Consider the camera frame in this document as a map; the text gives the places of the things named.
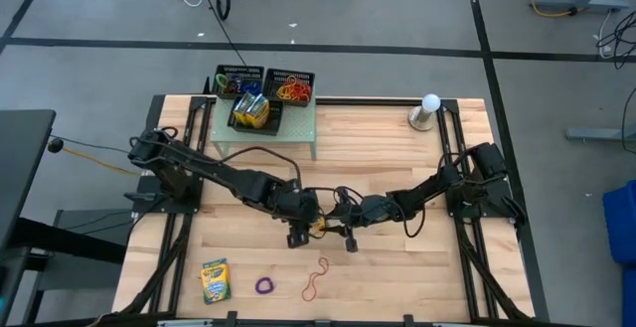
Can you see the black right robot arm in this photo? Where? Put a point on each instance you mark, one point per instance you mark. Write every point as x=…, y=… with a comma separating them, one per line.
x=427, y=190

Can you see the black round knob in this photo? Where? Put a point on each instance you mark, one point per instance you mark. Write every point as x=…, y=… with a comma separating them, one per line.
x=55, y=145

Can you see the blue-printed Crayola crayon box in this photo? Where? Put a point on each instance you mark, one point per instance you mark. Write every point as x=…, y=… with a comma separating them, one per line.
x=215, y=282

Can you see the orange rubber band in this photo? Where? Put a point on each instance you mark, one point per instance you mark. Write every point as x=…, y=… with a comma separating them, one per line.
x=298, y=97

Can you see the black table clamp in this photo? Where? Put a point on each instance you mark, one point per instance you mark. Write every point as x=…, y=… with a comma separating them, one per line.
x=231, y=318
x=408, y=320

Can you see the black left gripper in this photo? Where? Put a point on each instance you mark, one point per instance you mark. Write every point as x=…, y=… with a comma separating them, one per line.
x=298, y=205

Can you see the blue plastic bin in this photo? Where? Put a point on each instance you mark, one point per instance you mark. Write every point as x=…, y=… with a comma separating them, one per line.
x=623, y=222
x=630, y=292

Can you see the yellow rubber band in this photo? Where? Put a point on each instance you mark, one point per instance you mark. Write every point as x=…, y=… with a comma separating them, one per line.
x=289, y=80
x=280, y=93

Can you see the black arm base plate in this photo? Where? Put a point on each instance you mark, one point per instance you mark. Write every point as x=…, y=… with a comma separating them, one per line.
x=149, y=203
x=502, y=207

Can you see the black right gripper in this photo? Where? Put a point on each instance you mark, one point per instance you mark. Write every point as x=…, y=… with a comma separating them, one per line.
x=377, y=210

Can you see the white globe bulb lamp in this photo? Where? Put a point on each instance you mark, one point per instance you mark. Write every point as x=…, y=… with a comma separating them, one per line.
x=430, y=102

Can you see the long red rubber band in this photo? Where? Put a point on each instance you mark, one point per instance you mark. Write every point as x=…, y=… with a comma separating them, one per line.
x=304, y=294

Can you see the green metal shelf riser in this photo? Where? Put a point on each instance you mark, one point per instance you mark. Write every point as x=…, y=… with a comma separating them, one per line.
x=298, y=130

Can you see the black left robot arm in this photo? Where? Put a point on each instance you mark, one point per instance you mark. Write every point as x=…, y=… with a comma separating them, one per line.
x=228, y=175

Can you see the black plastic basket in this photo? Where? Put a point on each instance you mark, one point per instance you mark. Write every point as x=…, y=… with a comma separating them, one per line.
x=238, y=69
x=270, y=76
x=275, y=118

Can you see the black desk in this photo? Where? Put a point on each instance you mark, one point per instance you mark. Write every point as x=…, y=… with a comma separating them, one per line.
x=22, y=168

